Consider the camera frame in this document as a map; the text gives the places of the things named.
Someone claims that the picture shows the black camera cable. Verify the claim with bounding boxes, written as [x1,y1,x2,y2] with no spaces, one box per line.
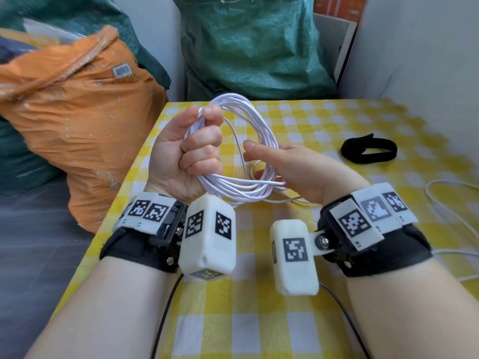
[150,272,185,359]
[318,282,371,359]

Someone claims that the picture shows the orange poster board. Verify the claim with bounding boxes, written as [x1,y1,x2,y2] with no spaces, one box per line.
[313,0,369,23]

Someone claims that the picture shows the large grey board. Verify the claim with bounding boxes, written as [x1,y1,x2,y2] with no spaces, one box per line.
[336,0,479,163]

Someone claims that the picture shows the tall crumpled green sack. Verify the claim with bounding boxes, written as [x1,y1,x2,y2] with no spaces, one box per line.
[0,0,172,90]

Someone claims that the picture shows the dark blue parcel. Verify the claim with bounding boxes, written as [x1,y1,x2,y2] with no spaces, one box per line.
[0,36,36,66]

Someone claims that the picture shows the yellow flat parcel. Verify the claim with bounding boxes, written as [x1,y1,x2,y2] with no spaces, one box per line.
[0,27,60,49]

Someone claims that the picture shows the person's left forearm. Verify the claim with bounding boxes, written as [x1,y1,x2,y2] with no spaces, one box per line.
[24,257,180,359]

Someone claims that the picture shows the small pale leaning board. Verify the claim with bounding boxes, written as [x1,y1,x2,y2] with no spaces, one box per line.
[312,12,358,86]

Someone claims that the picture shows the orange woven sack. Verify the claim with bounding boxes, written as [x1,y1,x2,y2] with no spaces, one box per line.
[0,25,169,234]

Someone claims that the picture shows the white marker wrist band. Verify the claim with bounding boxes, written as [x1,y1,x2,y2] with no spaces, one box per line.
[323,182,419,253]
[111,192,186,236]

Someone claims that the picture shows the black wrist strap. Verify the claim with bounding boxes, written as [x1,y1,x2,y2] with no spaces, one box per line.
[317,199,434,278]
[99,227,188,274]

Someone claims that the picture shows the yellow checkered tablecloth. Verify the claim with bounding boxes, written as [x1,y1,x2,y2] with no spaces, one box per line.
[52,99,479,359]

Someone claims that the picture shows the clear plastic parcel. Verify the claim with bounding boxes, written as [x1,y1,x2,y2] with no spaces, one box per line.
[22,17,85,44]

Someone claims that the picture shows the upright open green sack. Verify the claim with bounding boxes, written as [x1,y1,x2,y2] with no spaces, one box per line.
[172,0,339,101]

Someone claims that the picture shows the person's left hand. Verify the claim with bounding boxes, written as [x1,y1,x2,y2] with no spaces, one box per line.
[144,104,225,205]

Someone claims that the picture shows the white cable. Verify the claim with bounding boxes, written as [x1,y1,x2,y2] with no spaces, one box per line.
[183,93,479,283]

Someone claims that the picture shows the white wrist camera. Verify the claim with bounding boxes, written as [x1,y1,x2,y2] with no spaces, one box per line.
[178,194,237,282]
[269,219,336,297]

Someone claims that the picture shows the person's right hand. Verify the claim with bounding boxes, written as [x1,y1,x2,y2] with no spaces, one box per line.
[242,140,372,205]

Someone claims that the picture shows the black strap loop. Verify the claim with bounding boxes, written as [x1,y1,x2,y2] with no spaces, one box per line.
[340,133,398,165]

